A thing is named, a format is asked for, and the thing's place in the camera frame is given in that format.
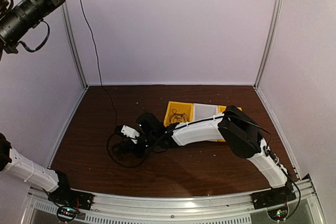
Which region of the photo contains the thin black cable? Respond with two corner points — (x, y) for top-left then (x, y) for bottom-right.
(75, 0), (119, 130)

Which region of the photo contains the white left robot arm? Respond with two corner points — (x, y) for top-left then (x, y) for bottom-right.
(1, 0), (76, 205)

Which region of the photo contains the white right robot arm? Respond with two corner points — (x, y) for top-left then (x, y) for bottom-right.
(121, 105), (296, 204)

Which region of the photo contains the yellow bin left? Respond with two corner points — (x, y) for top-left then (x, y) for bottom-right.
(163, 101), (193, 126)

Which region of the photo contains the yellow bin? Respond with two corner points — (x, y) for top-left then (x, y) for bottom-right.
(217, 105), (243, 144)
(163, 101), (193, 126)

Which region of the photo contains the white plastic bin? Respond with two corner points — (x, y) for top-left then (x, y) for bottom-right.
(193, 103), (218, 121)

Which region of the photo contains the yellow bin right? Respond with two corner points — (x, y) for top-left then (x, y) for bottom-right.
(217, 105), (243, 144)

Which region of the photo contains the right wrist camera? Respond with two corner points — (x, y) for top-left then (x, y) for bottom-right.
(114, 125), (140, 144)

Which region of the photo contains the left aluminium corner post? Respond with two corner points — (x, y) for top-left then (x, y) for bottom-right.
(61, 2), (88, 89)

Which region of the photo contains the aluminium corner post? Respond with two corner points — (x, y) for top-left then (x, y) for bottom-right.
(61, 2), (88, 89)
(254, 0), (283, 90)

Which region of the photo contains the aluminium front rail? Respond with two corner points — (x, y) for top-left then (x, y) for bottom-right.
(19, 179), (326, 223)

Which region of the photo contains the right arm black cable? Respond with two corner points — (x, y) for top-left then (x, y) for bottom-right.
(106, 113), (302, 206)

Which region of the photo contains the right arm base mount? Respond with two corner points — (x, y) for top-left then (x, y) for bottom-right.
(251, 187), (296, 222)

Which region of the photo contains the right aluminium corner post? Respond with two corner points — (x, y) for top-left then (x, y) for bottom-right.
(254, 0), (283, 90)

